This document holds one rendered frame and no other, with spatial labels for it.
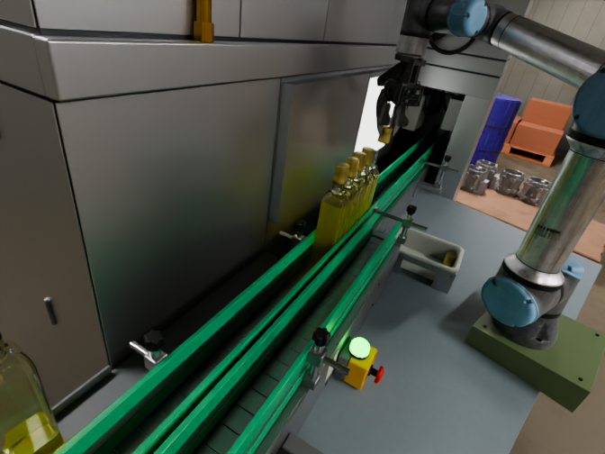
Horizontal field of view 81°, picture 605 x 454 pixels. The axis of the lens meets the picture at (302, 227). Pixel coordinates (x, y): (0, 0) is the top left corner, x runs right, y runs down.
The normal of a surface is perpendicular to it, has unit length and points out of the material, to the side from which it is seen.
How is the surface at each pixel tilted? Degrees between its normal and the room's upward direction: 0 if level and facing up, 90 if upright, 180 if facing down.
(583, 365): 4
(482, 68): 90
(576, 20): 90
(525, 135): 90
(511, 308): 98
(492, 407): 0
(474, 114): 90
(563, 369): 4
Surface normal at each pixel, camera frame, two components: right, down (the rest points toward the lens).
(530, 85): -0.71, 0.27
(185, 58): 0.86, 0.35
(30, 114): -0.49, 0.39
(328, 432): 0.14, -0.85
